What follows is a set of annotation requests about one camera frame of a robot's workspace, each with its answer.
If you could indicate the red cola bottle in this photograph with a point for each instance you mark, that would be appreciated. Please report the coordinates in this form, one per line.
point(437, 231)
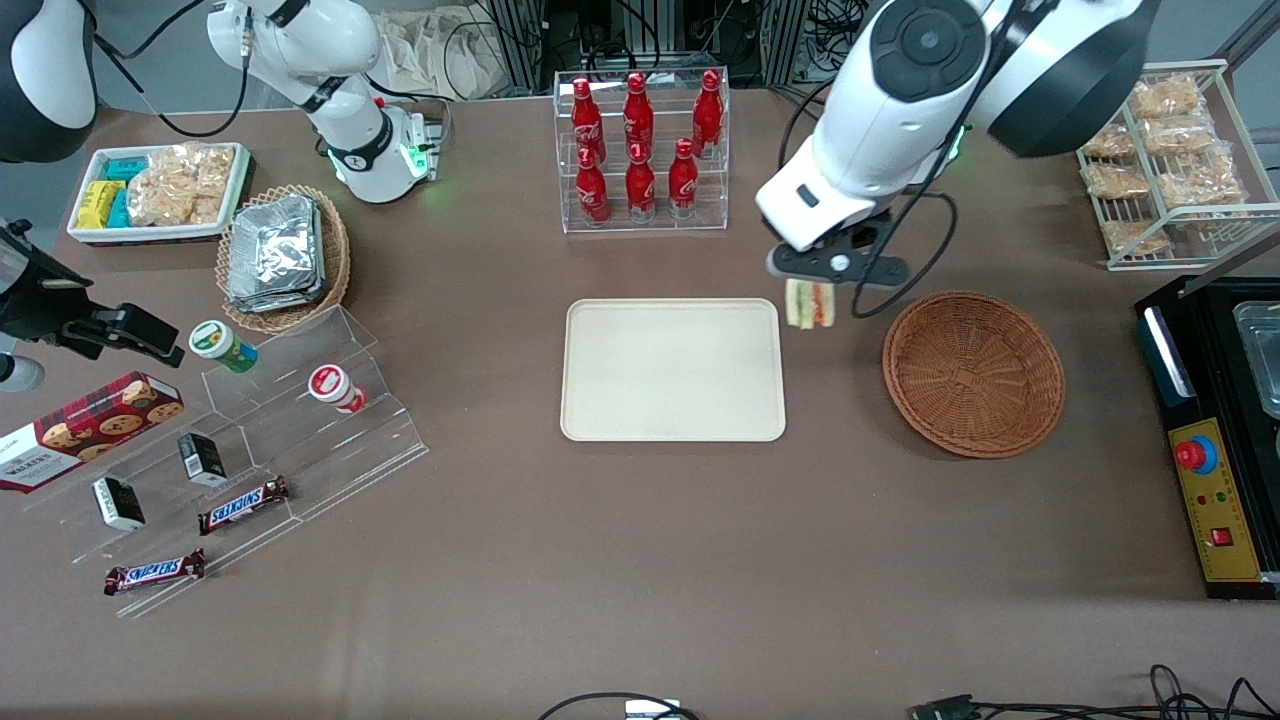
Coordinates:
point(592, 190)
point(683, 182)
point(708, 115)
point(640, 188)
point(638, 115)
point(586, 115)

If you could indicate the stack of silver foil packs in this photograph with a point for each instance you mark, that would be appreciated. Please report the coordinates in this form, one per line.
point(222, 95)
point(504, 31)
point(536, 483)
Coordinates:
point(275, 255)

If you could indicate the white rectangular snack tray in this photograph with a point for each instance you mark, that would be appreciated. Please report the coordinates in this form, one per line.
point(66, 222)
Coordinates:
point(90, 235)

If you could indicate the clear acrylic bottle rack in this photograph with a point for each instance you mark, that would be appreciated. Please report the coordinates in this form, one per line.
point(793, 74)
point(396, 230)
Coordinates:
point(660, 225)

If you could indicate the teal snack packet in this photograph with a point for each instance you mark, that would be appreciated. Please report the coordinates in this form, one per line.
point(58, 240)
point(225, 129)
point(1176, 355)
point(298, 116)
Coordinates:
point(125, 169)
point(119, 210)

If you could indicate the beige rectangular plastic tray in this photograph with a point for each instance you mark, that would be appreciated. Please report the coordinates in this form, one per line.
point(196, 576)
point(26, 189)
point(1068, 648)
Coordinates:
point(672, 370)

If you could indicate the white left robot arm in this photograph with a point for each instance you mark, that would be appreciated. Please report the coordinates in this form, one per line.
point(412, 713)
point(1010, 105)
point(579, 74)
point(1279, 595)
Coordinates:
point(900, 110)

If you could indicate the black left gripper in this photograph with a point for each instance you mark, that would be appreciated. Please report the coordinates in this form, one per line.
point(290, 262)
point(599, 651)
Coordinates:
point(866, 236)

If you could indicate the clear plastic container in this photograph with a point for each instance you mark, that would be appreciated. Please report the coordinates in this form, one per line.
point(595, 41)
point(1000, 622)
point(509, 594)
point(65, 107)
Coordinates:
point(1260, 350)

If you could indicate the round brown wicker basket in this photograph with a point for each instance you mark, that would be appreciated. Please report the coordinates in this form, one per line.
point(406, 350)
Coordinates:
point(975, 375)

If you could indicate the brown snickers bar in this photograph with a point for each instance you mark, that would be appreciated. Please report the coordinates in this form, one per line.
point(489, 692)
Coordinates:
point(243, 505)
point(153, 572)

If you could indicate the black box with yellow panel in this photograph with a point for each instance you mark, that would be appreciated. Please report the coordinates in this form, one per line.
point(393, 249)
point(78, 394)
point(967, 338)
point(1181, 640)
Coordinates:
point(1215, 520)

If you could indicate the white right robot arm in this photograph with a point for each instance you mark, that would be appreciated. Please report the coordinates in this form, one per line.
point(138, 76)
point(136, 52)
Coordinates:
point(340, 45)

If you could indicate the yellow snack packet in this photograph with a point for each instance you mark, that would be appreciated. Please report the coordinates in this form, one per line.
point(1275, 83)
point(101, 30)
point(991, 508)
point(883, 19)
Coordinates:
point(98, 203)

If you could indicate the oval brown wicker basket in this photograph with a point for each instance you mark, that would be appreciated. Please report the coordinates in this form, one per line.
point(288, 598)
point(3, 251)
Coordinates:
point(335, 250)

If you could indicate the red lidded snack cup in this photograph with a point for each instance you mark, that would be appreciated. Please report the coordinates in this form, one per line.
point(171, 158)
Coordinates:
point(335, 388)

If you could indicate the red emergency stop button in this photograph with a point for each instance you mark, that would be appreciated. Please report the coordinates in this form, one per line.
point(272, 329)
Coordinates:
point(1196, 455)

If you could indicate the triangular sandwich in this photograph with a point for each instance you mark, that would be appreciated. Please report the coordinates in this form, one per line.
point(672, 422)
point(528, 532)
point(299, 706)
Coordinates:
point(810, 305)

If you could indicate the clear acrylic stepped display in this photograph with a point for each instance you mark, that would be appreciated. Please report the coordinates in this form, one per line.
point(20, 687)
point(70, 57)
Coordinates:
point(330, 450)

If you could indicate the red tartan cookie box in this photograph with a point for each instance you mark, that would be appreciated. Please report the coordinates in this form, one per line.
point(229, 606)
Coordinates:
point(90, 430)

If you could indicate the clear bag of fried snacks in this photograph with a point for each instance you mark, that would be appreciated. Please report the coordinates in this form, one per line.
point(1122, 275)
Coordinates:
point(1200, 180)
point(1167, 97)
point(1135, 238)
point(1117, 181)
point(1178, 136)
point(1108, 142)

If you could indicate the green lidded snack cup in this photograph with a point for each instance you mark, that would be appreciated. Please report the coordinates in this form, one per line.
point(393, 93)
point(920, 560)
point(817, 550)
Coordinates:
point(222, 345)

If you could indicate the small black carton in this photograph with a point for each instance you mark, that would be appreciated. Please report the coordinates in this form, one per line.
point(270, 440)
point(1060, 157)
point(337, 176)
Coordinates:
point(203, 458)
point(118, 503)

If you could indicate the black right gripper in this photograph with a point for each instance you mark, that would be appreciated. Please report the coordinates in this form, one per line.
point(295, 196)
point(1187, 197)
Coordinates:
point(32, 307)

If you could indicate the clear bag of rice crackers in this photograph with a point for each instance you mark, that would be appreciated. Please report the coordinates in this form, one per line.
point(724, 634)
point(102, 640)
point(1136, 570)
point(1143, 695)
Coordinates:
point(180, 185)

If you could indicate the beige cloth bag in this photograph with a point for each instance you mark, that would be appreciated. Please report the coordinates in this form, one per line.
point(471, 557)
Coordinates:
point(430, 50)

